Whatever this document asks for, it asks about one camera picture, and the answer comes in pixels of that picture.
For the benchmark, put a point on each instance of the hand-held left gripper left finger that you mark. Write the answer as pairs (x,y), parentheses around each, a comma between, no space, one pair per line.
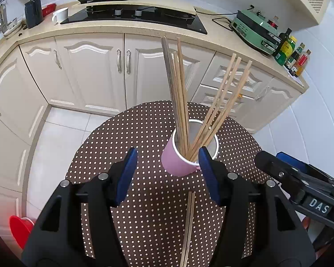
(126,178)

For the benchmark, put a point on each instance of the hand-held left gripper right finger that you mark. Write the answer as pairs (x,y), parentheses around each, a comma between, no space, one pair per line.
(208,178)

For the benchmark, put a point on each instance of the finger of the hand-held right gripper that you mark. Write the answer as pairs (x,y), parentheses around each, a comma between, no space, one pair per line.
(281,172)
(292,161)

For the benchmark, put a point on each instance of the pink cup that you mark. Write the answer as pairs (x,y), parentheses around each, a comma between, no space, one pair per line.
(172,161)

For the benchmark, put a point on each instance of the light wooden chopstick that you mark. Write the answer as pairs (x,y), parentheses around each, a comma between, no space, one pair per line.
(191,222)
(187,222)

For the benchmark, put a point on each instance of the bundle of wooden chopsticks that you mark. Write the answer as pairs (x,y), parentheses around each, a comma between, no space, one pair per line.
(181,103)

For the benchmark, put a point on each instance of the round polka-dot table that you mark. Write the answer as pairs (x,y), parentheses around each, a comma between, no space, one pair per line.
(114,144)

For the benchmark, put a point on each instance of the red label bottle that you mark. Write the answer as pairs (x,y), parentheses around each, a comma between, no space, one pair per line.
(302,61)

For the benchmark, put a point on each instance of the dark sauce bottle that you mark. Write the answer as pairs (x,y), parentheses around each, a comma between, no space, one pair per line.
(296,55)

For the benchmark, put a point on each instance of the cream kitchen base cabinets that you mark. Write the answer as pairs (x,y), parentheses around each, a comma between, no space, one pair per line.
(86,75)

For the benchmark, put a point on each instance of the dark glass oil bottle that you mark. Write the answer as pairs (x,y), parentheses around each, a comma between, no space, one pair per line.
(282,50)

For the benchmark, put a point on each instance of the red plastic container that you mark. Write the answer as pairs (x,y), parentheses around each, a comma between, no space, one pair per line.
(21,228)

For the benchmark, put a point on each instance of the green electric grill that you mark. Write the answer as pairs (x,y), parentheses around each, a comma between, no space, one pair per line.
(253,30)

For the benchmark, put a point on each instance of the beige stone countertop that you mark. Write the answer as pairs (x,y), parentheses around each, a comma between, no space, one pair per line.
(220,39)

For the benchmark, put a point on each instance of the black glass cooktop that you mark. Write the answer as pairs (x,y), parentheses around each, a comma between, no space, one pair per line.
(156,18)

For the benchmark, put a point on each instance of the white mug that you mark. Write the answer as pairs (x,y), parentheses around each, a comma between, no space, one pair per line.
(61,15)

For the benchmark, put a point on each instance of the red box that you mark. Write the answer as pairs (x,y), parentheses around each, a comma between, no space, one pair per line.
(48,9)

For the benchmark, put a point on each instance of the metal utensil rack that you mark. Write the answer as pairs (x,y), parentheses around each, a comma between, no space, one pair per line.
(12,29)

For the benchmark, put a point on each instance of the black jug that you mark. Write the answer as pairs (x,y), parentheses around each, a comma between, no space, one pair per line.
(33,12)

